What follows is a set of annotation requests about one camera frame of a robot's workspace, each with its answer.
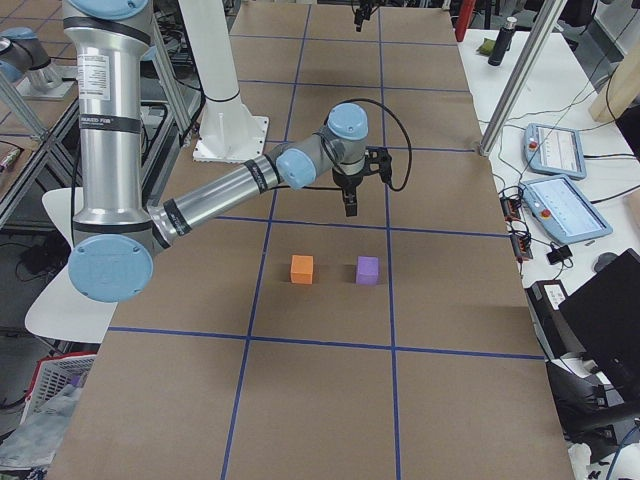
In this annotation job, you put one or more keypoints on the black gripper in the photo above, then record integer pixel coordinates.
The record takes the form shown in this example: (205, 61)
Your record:
(346, 182)

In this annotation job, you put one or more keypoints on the second grey robot arm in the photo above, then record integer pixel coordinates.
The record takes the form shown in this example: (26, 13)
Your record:
(28, 66)

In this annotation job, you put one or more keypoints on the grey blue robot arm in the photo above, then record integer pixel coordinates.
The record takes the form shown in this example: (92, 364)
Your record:
(117, 231)

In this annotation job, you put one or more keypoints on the purple foam block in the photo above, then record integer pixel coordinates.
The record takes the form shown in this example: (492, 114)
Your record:
(367, 270)

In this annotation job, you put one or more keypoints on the orange foam block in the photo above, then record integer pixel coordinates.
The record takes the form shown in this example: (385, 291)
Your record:
(302, 269)

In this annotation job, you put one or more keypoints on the green cloth pouch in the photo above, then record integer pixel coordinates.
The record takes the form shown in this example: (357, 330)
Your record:
(487, 47)

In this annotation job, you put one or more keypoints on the far blue teach pendant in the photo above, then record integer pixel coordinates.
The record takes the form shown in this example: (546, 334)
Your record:
(554, 150)

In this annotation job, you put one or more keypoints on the blue teach pendant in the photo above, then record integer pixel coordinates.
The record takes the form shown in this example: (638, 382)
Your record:
(563, 210)
(554, 150)

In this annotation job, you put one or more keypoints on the black water bottle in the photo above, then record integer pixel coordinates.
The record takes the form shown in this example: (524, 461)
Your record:
(503, 41)

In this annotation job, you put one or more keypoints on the near blue teach pendant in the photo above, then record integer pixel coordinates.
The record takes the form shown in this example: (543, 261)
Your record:
(563, 210)

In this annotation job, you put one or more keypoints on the black power adapter box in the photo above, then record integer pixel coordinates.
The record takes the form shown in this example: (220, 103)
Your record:
(545, 297)

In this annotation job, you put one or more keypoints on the black computer mouse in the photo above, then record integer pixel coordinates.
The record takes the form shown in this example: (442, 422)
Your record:
(603, 260)

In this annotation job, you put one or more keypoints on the black laptop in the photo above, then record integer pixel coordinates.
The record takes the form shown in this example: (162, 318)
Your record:
(604, 315)

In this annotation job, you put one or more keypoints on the white chair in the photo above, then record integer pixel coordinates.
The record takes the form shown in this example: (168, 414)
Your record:
(60, 312)

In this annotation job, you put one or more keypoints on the white laundry basket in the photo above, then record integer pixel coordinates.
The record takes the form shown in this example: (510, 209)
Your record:
(51, 375)

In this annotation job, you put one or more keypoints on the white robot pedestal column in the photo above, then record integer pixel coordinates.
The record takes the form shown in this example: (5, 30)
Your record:
(228, 131)

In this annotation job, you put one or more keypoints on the aluminium frame post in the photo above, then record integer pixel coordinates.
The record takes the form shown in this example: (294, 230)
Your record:
(537, 38)

